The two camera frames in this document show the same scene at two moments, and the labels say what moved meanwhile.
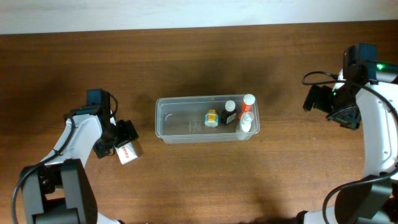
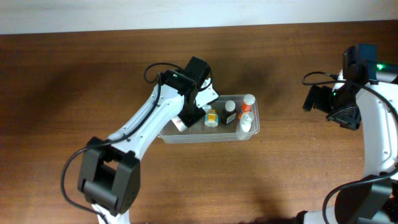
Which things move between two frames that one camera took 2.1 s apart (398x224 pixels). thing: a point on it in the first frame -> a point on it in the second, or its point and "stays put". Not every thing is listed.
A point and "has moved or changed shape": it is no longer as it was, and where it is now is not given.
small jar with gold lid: x=211 y=119 stays put
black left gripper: x=125 y=134 -> x=193 y=116
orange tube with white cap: x=246 y=107 stays put
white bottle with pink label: x=246 y=121 stays put
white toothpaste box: x=127 y=153 has moved or changed shape
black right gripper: x=315 y=98 stays put
